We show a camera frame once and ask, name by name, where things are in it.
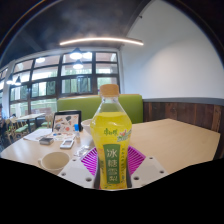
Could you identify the wooden dining table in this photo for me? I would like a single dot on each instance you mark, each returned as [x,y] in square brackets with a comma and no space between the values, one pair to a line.
[30,116]

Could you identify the small dark box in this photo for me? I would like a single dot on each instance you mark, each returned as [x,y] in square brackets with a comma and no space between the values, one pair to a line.
[46,140]

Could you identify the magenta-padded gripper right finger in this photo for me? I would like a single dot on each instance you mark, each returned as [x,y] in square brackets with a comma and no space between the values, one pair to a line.
[149,170]

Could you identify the black-framed picture stand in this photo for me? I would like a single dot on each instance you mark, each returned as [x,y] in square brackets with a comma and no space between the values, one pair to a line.
[66,122]

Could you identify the group of wooden chairs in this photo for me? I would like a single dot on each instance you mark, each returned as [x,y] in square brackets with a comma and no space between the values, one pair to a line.
[19,128]

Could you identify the small white flat device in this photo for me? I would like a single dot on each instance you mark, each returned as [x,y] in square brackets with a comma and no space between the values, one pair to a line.
[67,143]

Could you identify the green upholstered bench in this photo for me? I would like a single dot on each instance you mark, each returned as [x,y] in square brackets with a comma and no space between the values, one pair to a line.
[78,106]

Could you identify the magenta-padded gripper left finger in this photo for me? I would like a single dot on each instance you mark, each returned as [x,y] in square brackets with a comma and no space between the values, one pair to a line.
[76,171]

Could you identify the small blue-capped bottle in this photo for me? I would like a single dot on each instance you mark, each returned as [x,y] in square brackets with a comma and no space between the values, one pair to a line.
[77,131]

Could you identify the curved ceiling light strip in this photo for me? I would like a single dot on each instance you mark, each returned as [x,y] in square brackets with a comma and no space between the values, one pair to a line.
[101,39]

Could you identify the group of black pendant lamps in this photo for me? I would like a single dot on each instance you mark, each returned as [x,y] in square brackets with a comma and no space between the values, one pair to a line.
[76,55]

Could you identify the white ceramic mug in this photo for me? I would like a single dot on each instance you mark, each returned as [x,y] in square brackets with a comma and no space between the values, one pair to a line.
[53,161]

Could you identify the white paper sheet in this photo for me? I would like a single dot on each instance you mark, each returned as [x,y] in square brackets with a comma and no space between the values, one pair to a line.
[36,134]

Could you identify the yellow drink bottle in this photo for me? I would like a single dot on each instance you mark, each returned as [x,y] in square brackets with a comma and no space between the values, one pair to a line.
[111,133]

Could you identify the large black-framed window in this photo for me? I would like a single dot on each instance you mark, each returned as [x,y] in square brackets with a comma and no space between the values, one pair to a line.
[59,76]

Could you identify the printed leaflet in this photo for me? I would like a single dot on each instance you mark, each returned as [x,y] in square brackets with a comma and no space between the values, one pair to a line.
[61,135]

